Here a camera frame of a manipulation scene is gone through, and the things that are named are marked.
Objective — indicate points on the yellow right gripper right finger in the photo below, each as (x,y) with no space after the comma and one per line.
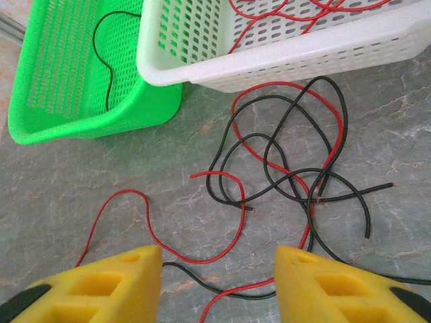
(336,296)

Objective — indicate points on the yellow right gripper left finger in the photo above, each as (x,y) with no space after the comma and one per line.
(101,292)

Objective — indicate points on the green plastic mesh basket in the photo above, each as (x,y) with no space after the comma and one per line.
(50,67)

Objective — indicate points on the white plastic mesh basket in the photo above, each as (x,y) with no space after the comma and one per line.
(336,50)

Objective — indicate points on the aluminium frame post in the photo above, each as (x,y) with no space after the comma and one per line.
(10,23)

